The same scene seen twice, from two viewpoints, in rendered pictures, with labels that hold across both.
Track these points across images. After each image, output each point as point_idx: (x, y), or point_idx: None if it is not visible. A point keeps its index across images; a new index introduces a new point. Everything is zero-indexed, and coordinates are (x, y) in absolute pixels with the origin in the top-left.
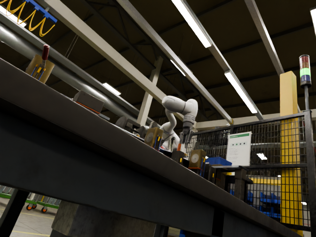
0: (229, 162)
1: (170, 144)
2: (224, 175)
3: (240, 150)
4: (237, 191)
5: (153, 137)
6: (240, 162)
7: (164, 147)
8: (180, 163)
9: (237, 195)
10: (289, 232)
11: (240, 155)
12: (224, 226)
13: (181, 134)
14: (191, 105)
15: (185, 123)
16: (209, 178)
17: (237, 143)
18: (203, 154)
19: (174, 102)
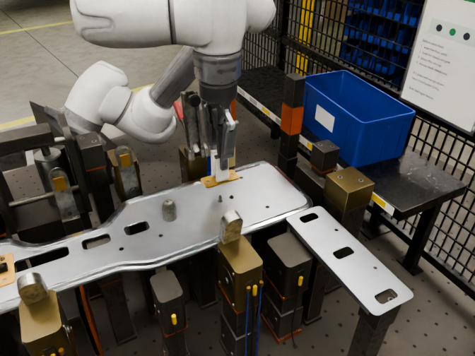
0: (402, 118)
1: (191, 114)
2: (362, 207)
3: (457, 62)
4: (360, 343)
5: None
6: (447, 109)
7: None
8: (174, 325)
9: (359, 352)
10: None
11: (454, 83)
12: None
13: (205, 109)
14: (201, 12)
15: (202, 89)
16: (288, 292)
17: (454, 30)
18: (249, 280)
19: (115, 32)
